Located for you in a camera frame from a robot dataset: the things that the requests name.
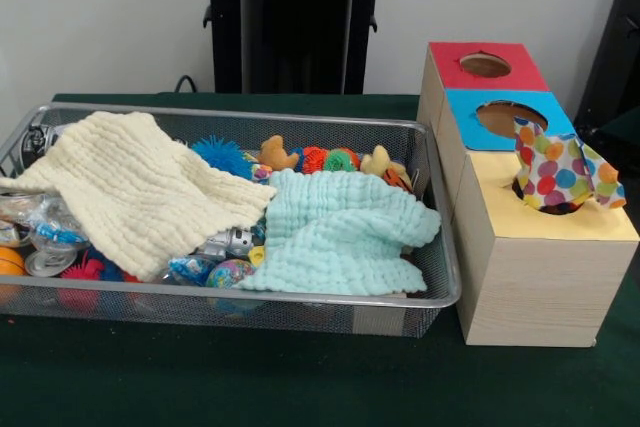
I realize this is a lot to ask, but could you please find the wooden box with three holes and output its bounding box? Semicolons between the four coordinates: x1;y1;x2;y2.
417;41;640;348

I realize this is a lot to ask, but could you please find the pink spiky ball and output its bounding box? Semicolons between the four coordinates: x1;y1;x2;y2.
60;252;106;282

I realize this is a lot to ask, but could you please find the dark green side table cloth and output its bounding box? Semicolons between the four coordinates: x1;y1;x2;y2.
574;105;640;168

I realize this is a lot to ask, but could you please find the silver can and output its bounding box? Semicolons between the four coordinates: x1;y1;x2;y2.
24;249;80;277

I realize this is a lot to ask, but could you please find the light blue cloth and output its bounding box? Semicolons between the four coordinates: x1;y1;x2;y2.
232;169;444;297

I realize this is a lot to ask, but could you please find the cream yellow cloth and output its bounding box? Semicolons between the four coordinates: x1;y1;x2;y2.
0;110;279;283

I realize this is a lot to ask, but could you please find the globe print ball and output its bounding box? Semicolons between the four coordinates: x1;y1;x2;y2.
205;259;257;291

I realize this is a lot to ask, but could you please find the colourful knotted cloth toy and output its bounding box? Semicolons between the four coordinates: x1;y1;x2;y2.
510;115;627;216

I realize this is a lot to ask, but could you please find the orange ball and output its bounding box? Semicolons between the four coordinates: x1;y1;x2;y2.
0;246;26;277

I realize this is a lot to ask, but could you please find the brown teddy plush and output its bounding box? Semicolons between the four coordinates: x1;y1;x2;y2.
258;135;301;172

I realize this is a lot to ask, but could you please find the small blue spiky ball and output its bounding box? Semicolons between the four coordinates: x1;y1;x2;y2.
97;259;129;283

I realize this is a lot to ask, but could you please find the yellow duck plush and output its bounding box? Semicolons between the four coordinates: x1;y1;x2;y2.
359;145;409;179

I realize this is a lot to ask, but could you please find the silver toy robot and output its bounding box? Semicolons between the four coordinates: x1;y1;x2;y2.
197;227;254;261

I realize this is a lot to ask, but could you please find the shallow silver mesh bin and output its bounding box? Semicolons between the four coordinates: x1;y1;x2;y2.
0;101;461;339

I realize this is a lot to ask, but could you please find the large blue spiky ball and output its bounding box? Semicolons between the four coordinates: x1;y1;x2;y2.
191;135;254;181

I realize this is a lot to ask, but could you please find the colourful spiky caterpillar toy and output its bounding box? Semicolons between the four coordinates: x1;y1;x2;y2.
292;146;361;173

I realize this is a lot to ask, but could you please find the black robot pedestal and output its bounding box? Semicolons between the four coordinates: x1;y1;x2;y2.
192;0;404;95

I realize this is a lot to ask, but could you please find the tiger plush toy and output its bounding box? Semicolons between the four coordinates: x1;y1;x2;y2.
383;169;415;193

